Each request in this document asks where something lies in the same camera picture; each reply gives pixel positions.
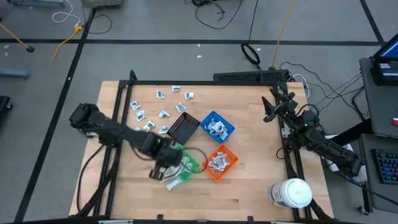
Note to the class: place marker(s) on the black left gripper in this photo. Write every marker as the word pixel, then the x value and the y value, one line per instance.
pixel 170 157

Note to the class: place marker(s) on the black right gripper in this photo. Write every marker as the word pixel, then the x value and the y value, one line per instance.
pixel 286 109

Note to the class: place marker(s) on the white barcode-print wipe packet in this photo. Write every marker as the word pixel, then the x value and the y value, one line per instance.
pixel 218 125
pixel 211 123
pixel 224 135
pixel 221 130
pixel 214 131

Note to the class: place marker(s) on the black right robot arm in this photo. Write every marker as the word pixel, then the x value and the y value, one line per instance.
pixel 326 144

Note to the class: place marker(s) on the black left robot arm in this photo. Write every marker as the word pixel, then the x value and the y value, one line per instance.
pixel 109 129

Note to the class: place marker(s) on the green plastic basket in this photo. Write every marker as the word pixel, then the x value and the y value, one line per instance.
pixel 195 168

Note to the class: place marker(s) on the black perforated box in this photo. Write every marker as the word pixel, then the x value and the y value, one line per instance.
pixel 248 77

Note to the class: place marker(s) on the black plastic basket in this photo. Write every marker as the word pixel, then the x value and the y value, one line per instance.
pixel 183 128

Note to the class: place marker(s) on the orange plastic basket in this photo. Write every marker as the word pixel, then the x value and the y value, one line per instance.
pixel 219 176

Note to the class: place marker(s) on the blue plastic basket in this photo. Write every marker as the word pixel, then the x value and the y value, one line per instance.
pixel 204 124

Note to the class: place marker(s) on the black desk bar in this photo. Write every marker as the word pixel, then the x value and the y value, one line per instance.
pixel 351 135

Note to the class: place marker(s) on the white lidded wipes canister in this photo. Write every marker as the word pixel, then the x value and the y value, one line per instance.
pixel 292 193

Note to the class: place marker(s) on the black desktop device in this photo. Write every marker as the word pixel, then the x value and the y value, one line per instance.
pixel 385 77

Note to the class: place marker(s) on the small red object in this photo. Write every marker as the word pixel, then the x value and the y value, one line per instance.
pixel 395 122

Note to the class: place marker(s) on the laptop screen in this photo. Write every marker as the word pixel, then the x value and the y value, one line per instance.
pixel 390 51

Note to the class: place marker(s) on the black keyboard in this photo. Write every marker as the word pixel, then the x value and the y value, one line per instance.
pixel 387 166

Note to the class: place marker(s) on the black caster wheel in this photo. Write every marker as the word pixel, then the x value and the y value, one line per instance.
pixel 363 210

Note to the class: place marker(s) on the grey keyboard desk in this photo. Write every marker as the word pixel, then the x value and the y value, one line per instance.
pixel 382 199

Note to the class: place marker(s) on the black chair base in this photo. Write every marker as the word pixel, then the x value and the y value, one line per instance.
pixel 3 104

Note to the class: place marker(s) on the blue-grey stand foot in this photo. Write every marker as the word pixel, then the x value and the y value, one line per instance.
pixel 14 73

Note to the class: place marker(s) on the grey table leg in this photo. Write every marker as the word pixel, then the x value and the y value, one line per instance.
pixel 37 2

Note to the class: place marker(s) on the silver mounting bracket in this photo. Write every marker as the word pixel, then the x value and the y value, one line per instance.
pixel 284 132

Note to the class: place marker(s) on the black aluminium table frame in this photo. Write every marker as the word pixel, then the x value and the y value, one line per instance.
pixel 174 82

